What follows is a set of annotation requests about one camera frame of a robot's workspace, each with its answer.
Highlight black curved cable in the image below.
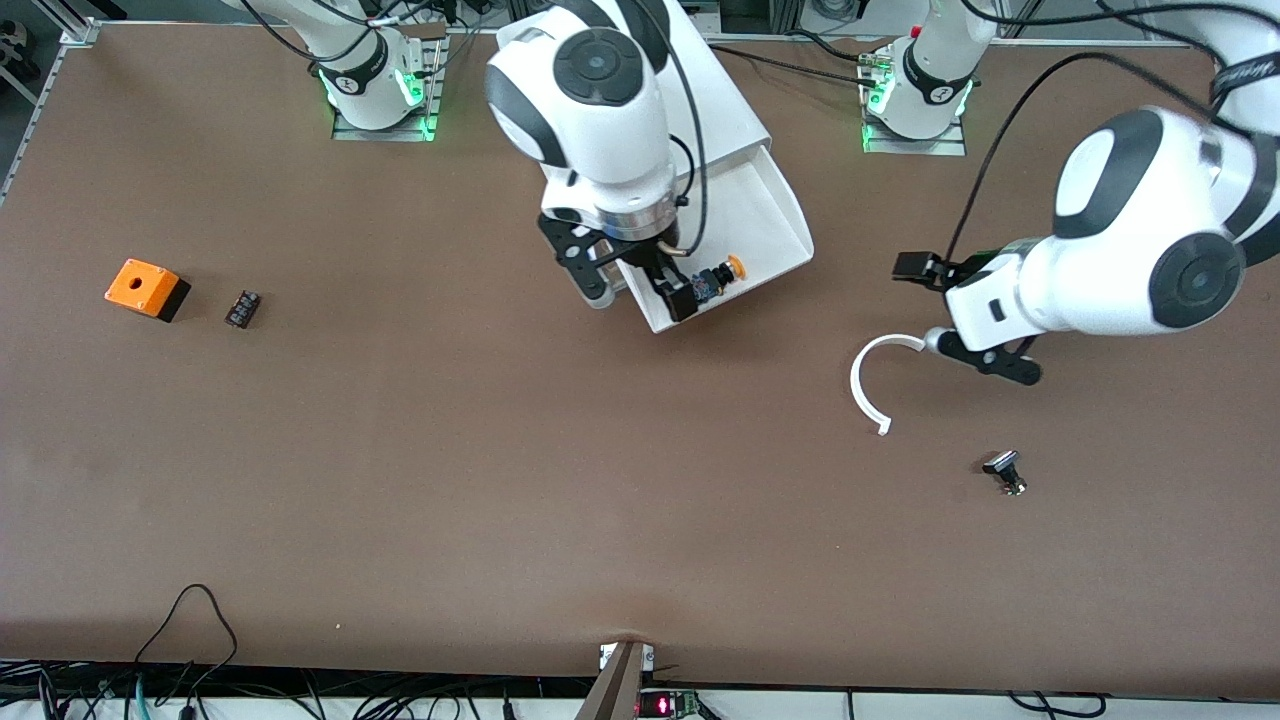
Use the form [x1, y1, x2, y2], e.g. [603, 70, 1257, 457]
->
[1005, 690, 1109, 719]

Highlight black metal bolt piece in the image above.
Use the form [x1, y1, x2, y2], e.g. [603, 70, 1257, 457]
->
[981, 450, 1029, 498]

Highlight white plastic drawer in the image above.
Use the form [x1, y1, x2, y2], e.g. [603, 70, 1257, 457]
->
[618, 140, 815, 335]

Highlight orange box with hole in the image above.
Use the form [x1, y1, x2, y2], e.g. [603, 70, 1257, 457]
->
[104, 258, 192, 324]

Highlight thin black looped cable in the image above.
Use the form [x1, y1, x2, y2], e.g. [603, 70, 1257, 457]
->
[133, 584, 239, 691]

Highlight black cable on table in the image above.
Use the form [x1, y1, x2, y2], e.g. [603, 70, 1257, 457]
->
[708, 44, 886, 89]

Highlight tangled black cables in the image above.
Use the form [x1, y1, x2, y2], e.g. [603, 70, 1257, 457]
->
[0, 660, 591, 720]

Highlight white drawer cabinet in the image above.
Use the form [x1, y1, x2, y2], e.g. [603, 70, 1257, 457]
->
[497, 0, 776, 251]

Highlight red LED display device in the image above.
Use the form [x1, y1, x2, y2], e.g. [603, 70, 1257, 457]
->
[637, 688, 703, 720]

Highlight aluminium frame rail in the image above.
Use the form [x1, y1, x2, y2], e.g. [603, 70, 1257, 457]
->
[30, 0, 101, 48]

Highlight white open plastic ring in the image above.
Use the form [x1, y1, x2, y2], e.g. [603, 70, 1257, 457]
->
[850, 333, 929, 437]

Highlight brown camera mount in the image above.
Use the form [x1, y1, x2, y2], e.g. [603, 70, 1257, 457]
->
[573, 640, 656, 720]

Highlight orange capped push button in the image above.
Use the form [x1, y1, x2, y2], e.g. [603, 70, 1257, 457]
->
[688, 254, 747, 301]

